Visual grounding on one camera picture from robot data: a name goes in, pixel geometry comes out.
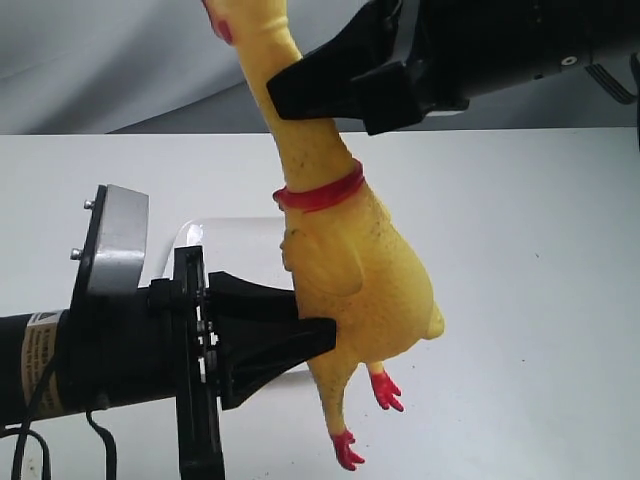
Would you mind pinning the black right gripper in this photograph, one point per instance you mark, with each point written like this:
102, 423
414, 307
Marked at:
464, 49

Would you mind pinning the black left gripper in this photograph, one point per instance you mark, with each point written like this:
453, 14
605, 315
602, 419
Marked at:
124, 350

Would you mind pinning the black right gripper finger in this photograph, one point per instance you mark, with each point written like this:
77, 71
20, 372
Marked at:
361, 73

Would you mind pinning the yellow rubber chicken toy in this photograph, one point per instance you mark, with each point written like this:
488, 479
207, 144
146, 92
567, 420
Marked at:
346, 259

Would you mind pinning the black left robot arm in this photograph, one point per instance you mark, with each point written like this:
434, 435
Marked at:
209, 340

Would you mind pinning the white square plate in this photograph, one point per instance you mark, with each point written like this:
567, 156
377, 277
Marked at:
247, 248

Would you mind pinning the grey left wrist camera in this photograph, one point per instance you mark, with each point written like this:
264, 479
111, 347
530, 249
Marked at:
112, 258

